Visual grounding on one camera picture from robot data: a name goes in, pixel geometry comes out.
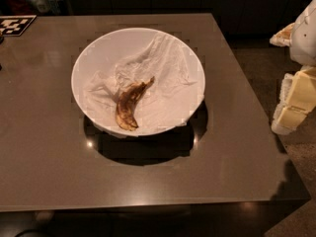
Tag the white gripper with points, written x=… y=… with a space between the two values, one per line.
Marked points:
x=304 y=37

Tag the brown overripe banana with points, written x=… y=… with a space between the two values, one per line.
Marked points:
x=127 y=102

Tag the white bowl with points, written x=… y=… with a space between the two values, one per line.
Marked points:
x=102 y=54

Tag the white crumpled paper towel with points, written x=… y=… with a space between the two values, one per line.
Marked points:
x=169 y=102

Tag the black white fiducial marker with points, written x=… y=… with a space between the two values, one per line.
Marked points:
x=14 y=26

